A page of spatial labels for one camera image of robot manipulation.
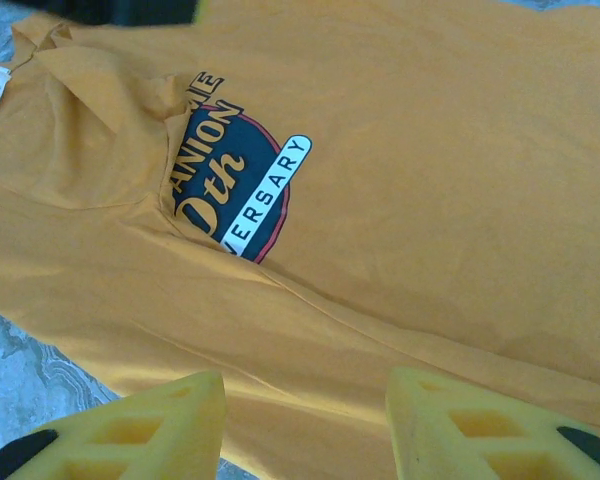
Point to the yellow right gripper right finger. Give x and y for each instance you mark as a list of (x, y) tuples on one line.
[(480, 435)]

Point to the orange printed t-shirt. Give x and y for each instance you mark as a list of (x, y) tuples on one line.
[(430, 200)]

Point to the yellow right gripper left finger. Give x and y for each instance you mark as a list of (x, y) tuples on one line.
[(130, 440)]

